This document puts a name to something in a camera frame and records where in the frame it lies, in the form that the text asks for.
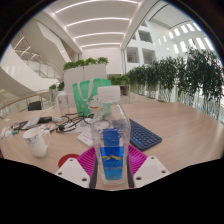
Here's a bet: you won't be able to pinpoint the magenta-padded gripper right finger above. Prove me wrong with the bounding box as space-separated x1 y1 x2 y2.
126 144 171 189

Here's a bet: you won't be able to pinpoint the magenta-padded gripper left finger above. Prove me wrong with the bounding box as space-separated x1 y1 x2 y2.
54 146 100 190

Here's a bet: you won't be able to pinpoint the clear water bottle blue label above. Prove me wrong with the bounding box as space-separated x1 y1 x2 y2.
90 85 132 186

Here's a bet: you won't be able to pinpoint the blue compact keyboard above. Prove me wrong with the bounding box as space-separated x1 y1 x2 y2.
128 118 164 152

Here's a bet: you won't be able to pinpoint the white ceramic mug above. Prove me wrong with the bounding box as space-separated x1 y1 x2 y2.
22 127 51 159

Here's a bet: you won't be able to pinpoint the black box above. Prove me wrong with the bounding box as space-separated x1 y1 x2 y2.
38 115 54 124

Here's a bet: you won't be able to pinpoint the grey notebook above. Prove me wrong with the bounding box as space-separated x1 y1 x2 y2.
22 114 45 130

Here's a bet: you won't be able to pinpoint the clear tumbler with straw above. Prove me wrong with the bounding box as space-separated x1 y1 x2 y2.
56 90 71 117

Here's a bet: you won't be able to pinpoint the black chair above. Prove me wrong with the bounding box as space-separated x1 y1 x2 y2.
27 100 43 112

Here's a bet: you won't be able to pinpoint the green tote bag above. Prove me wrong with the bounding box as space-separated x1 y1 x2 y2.
72 78 112 118

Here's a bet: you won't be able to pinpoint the white oblong case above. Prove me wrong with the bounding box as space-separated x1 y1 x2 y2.
0 125 13 140

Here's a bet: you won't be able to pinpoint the small planter with plants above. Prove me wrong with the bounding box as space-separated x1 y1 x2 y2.
48 81 66 102

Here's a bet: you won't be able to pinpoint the glass railing with wooden handrail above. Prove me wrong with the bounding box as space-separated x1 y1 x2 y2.
0 87 56 118

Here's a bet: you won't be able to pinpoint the white cabinet with plants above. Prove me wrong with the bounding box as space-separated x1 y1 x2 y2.
62 56 110 95

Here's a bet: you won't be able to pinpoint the row of potted trees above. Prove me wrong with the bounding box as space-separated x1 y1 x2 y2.
126 47 224 122

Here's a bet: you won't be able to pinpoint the ceiling light strips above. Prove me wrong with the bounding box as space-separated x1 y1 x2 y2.
54 0 140 50

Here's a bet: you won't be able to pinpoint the black cable tangle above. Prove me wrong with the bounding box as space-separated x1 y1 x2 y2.
54 112 96 134

